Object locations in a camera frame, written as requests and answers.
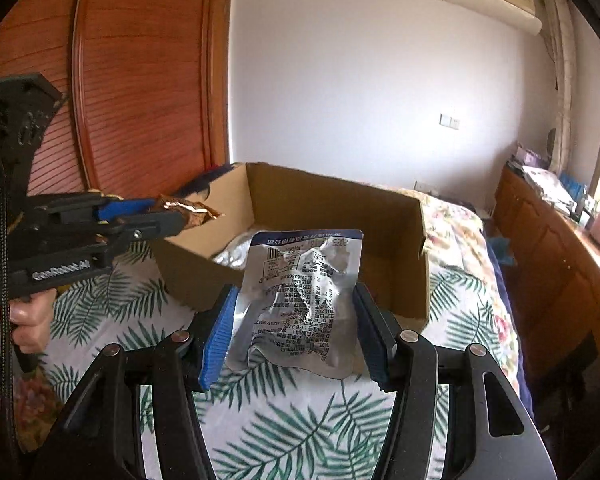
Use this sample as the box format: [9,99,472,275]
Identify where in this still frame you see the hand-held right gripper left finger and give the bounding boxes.
[45,284,241,480]

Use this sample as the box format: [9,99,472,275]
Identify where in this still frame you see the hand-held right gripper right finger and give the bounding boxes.
[352,282,556,480]

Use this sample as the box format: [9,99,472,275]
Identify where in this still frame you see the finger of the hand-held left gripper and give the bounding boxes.
[96,196,157,223]
[94,209,187,248]

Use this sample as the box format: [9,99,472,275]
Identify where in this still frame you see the copper foil snack packet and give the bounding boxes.
[147,195,226,231]

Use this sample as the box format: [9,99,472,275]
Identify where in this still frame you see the silver snack packet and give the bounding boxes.
[228,229,365,380]

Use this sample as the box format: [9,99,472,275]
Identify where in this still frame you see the white snack packet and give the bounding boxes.
[211,230,261,268]

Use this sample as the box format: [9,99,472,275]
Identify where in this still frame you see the cardboard box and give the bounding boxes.
[150,161,433,376]

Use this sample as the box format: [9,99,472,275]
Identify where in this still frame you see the person's left hand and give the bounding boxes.
[0,290,53,356]

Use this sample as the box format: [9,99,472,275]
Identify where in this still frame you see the leaf print blanket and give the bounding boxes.
[10,240,521,480]

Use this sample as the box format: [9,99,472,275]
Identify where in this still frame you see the floral quilt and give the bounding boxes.
[397,187,523,401]

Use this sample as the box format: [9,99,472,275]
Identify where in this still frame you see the wooden wardrobe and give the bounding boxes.
[0,0,231,201]

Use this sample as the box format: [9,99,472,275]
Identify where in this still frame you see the wooden desk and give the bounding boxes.
[492,165,600,391]

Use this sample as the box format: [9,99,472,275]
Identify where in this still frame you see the stack of printed packets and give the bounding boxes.
[510,145,586,216]

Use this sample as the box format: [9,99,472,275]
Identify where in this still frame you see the cream curtain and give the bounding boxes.
[540,0,581,176]

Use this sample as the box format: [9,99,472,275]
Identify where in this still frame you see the black gripper cord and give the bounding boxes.
[0,150,20,461]

